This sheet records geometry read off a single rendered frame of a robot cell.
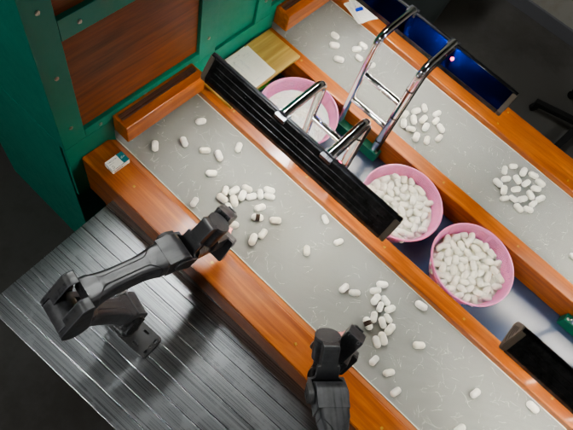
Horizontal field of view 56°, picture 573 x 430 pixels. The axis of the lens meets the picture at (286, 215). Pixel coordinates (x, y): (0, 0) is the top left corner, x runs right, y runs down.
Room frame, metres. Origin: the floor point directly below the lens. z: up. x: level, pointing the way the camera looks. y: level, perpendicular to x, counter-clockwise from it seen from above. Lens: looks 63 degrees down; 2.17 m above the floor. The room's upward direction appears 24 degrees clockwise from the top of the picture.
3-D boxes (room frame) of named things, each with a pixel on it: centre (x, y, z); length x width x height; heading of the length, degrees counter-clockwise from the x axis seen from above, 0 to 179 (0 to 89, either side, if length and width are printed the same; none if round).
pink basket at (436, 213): (0.93, -0.31, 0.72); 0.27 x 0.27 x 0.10
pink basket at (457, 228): (0.84, -0.57, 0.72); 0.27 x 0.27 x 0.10
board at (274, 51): (1.17, 0.31, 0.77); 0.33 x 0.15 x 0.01; 159
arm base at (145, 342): (0.27, 0.27, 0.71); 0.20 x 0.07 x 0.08; 73
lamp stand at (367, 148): (1.21, -0.13, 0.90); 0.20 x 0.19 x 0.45; 69
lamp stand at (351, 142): (0.84, 0.01, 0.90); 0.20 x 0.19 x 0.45; 69
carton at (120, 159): (0.65, 0.50, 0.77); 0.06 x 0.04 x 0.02; 159
